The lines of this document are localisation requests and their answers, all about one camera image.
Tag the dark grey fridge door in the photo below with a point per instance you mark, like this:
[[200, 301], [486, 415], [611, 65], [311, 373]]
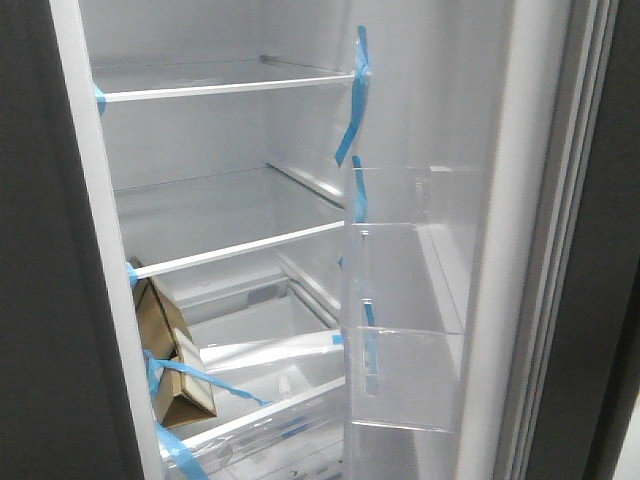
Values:
[[64, 409], [536, 104]]

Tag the upper clear door bin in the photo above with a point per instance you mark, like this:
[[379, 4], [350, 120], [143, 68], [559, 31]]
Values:
[[407, 263]]

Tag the clear door bin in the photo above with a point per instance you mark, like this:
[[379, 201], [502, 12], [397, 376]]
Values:
[[418, 381], [407, 263]]

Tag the blue tape on door bin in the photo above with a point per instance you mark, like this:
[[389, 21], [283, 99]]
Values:
[[370, 354]]

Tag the middle glass fridge shelf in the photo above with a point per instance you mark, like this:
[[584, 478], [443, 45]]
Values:
[[178, 225]]

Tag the glass fridge shelf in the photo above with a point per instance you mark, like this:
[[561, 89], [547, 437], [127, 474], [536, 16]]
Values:
[[151, 82], [178, 225]]

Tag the lower clear door bin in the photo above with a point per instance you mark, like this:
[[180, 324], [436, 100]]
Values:
[[418, 381]]

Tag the clear fridge drawer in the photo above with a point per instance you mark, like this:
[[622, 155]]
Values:
[[291, 425]]

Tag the top glass fridge shelf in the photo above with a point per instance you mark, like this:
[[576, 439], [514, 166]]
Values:
[[151, 82]]

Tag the long blue tape strip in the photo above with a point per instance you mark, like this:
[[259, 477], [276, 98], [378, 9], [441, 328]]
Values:
[[359, 96]]

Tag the blue tape on box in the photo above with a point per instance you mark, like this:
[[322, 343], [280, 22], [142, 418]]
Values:
[[154, 365]]

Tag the brown cardboard box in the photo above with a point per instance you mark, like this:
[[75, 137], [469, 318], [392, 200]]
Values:
[[181, 398]]

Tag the blue tape on drawer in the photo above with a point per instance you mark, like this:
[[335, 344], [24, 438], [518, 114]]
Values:
[[182, 456]]

